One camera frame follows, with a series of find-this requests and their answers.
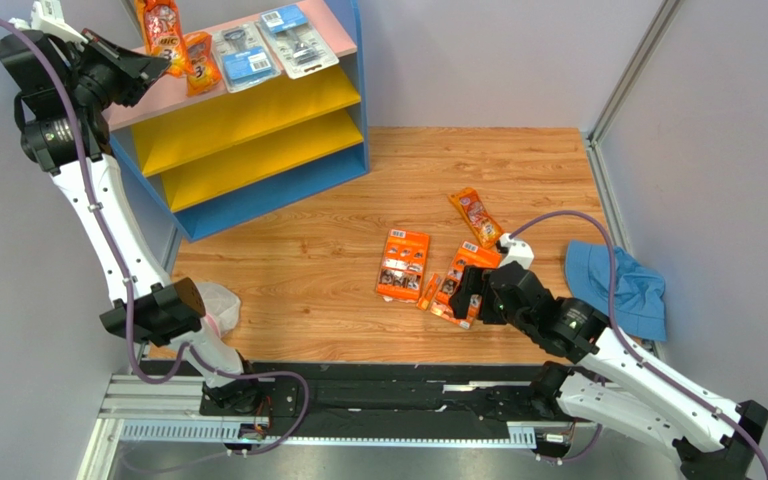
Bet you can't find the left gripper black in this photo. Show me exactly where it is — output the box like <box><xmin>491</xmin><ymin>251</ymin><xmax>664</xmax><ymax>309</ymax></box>
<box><xmin>65</xmin><ymin>30</ymin><xmax>168</xmax><ymax>113</ymax></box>

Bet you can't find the orange razor box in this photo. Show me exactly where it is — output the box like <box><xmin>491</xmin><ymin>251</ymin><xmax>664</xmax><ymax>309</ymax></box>
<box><xmin>429</xmin><ymin>240</ymin><xmax>504</xmax><ymax>331</ymax></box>
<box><xmin>375</xmin><ymin>229</ymin><xmax>431</xmax><ymax>303</ymax></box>

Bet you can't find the orange BIC razor bag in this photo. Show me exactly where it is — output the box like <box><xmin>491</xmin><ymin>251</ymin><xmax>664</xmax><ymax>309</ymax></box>
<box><xmin>448</xmin><ymin>187</ymin><xmax>503</xmax><ymax>249</ymax></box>
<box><xmin>184</xmin><ymin>31</ymin><xmax>222</xmax><ymax>97</ymax></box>
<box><xmin>134</xmin><ymin>0</ymin><xmax>194</xmax><ymax>78</ymax></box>

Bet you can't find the blue Gillette razor blister pack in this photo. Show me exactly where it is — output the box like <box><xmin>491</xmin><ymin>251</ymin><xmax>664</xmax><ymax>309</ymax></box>
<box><xmin>258</xmin><ymin>4</ymin><xmax>339</xmax><ymax>80</ymax></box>

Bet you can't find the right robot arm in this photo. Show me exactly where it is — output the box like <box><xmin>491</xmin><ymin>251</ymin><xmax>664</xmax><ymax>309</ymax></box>
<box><xmin>448</xmin><ymin>263</ymin><xmax>768</xmax><ymax>479</ymax></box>

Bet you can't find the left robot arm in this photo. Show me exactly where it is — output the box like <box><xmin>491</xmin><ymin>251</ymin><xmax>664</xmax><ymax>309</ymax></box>
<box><xmin>0</xmin><ymin>25</ymin><xmax>263</xmax><ymax>414</ymax></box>

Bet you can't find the blue shelf with coloured boards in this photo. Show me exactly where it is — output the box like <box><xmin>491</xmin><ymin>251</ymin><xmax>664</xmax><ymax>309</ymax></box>
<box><xmin>106</xmin><ymin>1</ymin><xmax>370</xmax><ymax>242</ymax></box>

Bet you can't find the razor blister pack on shelf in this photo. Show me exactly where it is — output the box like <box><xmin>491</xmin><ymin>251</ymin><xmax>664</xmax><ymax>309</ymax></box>
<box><xmin>211</xmin><ymin>22</ymin><xmax>280</xmax><ymax>93</ymax></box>

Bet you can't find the small orange razor pack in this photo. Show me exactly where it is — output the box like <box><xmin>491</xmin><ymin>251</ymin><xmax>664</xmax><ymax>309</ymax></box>
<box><xmin>416</xmin><ymin>273</ymin><xmax>442</xmax><ymax>311</ymax></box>

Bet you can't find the blue bucket hat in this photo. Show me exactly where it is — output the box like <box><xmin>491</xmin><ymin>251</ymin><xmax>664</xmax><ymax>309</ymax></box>
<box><xmin>564</xmin><ymin>240</ymin><xmax>667</xmax><ymax>342</ymax></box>

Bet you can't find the white plastic bag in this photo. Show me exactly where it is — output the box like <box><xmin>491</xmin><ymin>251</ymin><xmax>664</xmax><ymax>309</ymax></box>
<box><xmin>195</xmin><ymin>282</ymin><xmax>242</xmax><ymax>338</ymax></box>

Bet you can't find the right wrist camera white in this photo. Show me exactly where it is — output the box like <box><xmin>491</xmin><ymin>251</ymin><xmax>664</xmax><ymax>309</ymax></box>
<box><xmin>495</xmin><ymin>233</ymin><xmax>535</xmax><ymax>269</ymax></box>

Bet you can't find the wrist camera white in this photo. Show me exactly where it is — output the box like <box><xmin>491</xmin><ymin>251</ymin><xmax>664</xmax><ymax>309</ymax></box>
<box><xmin>495</xmin><ymin>233</ymin><xmax>535</xmax><ymax>269</ymax></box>
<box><xmin>8</xmin><ymin>0</ymin><xmax>88</xmax><ymax>44</ymax></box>

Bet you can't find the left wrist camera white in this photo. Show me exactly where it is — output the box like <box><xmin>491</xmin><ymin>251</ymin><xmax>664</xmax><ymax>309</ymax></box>
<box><xmin>8</xmin><ymin>0</ymin><xmax>88</xmax><ymax>44</ymax></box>

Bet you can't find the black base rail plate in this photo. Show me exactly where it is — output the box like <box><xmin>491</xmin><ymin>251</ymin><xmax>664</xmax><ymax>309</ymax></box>
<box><xmin>198</xmin><ymin>359</ymin><xmax>598</xmax><ymax>444</ymax></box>

